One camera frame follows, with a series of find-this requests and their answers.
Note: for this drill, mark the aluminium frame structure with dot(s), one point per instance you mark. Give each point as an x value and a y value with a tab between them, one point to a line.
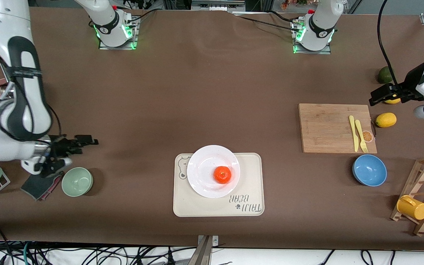
215	4

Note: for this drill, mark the pink folded cloth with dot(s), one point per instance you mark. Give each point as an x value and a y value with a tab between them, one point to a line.
54	183

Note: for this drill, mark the yellow lemon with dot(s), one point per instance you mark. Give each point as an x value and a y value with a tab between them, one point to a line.
393	101
386	120

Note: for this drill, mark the orange mandarin fruit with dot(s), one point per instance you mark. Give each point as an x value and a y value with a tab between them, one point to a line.
222	175

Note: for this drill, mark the yellow plastic fork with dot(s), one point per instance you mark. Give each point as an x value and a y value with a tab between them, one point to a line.
360	130

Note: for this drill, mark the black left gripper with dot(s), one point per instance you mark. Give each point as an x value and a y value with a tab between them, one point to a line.
410	82

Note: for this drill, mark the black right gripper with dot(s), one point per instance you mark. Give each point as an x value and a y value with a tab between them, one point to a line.
58	146

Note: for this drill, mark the cream tray with bear print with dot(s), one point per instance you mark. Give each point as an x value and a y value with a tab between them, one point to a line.
250	165

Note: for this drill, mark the yellow plastic knife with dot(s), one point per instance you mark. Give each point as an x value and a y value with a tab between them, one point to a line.
353	132

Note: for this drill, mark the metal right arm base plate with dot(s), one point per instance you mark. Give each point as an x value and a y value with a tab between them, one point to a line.
118	47

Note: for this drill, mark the metal table edge bracket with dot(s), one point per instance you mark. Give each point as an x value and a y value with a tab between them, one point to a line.
205	254

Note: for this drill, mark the pale green bowl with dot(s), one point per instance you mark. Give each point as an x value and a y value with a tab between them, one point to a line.
77	182

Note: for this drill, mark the wooden cutting board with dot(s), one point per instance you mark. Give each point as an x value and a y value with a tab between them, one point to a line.
326	129

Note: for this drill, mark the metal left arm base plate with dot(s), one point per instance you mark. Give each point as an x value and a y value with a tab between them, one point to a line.
311	52

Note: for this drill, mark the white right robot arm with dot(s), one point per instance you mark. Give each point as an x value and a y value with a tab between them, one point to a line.
17	73

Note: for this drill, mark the yellow mug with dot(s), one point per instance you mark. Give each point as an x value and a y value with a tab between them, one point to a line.
412	208

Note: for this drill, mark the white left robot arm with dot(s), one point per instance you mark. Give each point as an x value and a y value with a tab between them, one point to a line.
322	22

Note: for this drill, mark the small orange slice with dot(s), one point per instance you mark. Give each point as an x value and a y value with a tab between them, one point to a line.
367	136

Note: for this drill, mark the white round plate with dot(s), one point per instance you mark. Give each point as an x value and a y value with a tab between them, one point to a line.
204	169

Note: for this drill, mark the blue bowl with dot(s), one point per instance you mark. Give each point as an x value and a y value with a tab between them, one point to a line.
369	170

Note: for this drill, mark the green lime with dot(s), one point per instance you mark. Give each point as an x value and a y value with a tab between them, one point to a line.
385	75

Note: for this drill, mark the dark grey folded cloth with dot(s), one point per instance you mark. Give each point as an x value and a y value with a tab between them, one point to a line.
35	186

